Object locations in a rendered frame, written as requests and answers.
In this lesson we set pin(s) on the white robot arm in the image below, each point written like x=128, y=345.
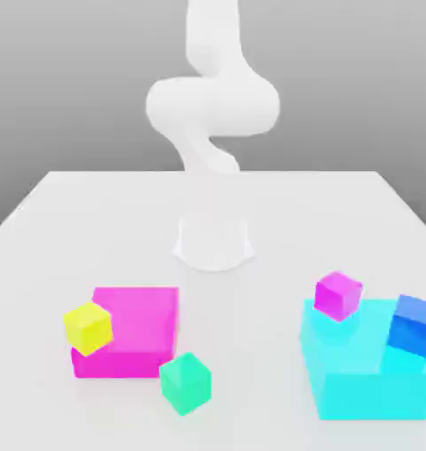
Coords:
x=213, y=105

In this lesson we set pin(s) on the small magenta cube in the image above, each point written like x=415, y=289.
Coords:
x=336, y=296

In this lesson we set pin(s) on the small green cube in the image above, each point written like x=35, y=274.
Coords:
x=185, y=384

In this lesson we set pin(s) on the small yellow cube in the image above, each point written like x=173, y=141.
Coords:
x=88, y=328

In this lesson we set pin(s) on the small blue cube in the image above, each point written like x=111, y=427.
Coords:
x=412, y=326

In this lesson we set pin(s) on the large magenta box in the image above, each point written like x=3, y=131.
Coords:
x=142, y=317

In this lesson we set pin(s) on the large cyan box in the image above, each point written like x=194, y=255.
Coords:
x=361, y=391

